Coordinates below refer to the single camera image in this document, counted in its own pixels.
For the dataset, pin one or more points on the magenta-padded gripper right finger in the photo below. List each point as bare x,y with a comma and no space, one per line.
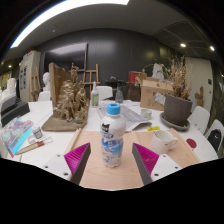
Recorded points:
146,160

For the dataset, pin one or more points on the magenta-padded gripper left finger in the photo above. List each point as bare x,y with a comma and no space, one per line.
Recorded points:
75,158

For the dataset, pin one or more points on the blue-capped white drink bottle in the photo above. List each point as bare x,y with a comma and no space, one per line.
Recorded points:
112,133

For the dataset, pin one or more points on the white ceramic mug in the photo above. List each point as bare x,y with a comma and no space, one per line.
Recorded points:
160,141

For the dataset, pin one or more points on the small yellow packet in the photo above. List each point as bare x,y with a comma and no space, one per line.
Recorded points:
153,128

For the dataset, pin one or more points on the light wooden board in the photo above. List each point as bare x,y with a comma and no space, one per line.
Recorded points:
110,176
183,155

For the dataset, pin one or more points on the grey plant pot saucer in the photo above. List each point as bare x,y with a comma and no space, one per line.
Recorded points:
173,126

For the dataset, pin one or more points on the printed newspaper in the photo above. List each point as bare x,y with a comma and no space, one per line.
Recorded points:
133,116

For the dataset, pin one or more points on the small grey-lidded jar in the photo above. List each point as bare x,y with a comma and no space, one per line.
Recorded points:
37,132

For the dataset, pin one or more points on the white tape roll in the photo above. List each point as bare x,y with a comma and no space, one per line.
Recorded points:
146,114

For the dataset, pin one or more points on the brown relief sculpture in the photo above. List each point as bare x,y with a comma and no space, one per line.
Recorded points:
68,100

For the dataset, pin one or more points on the dry plant in grey pot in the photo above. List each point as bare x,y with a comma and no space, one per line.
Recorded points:
176,108

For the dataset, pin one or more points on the small green-label bottle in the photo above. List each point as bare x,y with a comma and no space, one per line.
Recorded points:
95,97

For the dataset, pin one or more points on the colourful book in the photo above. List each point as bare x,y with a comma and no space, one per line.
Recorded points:
15,135

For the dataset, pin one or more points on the brown cardboard box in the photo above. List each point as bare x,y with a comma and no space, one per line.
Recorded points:
151,93

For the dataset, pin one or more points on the white plastic chair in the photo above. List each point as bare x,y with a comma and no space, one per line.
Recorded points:
216,125
199,118
105,92

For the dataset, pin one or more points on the clear spray bottle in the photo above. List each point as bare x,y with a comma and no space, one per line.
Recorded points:
119,95

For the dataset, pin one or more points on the black case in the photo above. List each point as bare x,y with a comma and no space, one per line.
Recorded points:
13,111

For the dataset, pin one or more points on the wooden figure sculpture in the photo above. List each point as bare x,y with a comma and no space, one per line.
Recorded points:
200,96

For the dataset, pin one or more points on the white plaster bust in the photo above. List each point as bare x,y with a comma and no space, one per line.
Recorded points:
46,80

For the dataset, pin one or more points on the red box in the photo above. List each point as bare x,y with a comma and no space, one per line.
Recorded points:
134,76

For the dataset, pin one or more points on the wooden easel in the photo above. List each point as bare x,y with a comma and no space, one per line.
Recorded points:
91,75

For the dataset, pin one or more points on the tall white plaster statue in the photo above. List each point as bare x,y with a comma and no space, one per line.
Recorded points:
158,70

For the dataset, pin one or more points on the white cabinet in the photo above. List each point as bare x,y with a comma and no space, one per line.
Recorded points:
28,71

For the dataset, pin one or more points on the round ceiling spotlight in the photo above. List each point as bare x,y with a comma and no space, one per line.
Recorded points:
212,48
183,45

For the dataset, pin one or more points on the long ceiling light panel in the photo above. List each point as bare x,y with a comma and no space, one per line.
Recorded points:
66,6

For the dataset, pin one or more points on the black wall screen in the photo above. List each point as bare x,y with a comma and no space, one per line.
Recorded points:
65,56

